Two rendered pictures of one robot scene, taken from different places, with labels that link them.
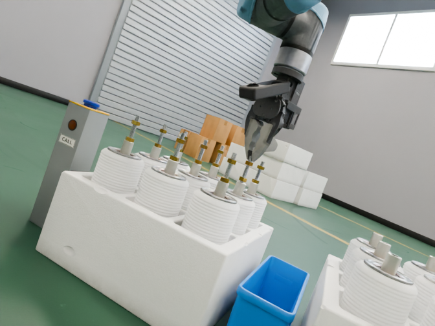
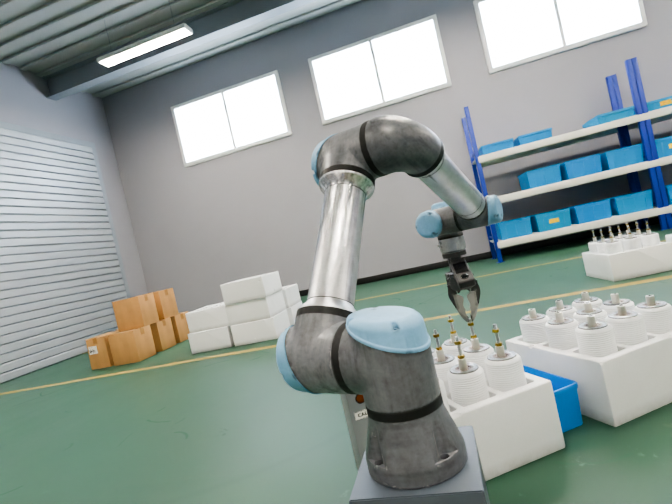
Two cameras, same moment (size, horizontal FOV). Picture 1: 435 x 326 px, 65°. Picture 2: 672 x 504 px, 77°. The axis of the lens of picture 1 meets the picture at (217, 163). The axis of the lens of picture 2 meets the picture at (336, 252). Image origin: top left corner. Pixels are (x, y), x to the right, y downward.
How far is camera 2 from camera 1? 0.98 m
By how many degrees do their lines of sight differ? 36
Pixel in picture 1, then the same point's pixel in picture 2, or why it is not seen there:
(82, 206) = not seen: hidden behind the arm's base
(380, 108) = (267, 188)
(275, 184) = (273, 323)
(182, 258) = (531, 404)
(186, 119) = (54, 326)
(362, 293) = (600, 344)
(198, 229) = (519, 382)
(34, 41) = not seen: outside the picture
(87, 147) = not seen: hidden behind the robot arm
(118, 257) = (497, 442)
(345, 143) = (257, 238)
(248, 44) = (71, 188)
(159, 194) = (482, 384)
